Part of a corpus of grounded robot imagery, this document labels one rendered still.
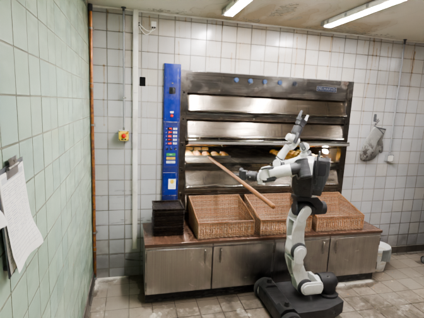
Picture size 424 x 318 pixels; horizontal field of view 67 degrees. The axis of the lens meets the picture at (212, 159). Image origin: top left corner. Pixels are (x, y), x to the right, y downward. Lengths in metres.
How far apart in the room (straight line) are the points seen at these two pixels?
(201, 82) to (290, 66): 0.97
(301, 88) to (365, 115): 0.88
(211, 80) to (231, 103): 0.31
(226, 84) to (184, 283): 1.95
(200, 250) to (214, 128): 1.21
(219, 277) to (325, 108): 2.11
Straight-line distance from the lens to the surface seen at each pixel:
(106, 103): 3.20
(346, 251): 3.68
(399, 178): 4.59
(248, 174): 2.79
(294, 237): 2.82
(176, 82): 3.19
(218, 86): 3.32
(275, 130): 3.54
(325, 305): 3.12
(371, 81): 4.15
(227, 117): 3.34
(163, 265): 3.01
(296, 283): 3.03
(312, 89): 3.73
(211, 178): 3.38
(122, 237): 3.47
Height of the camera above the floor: 1.79
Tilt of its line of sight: 10 degrees down
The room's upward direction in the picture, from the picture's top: 3 degrees clockwise
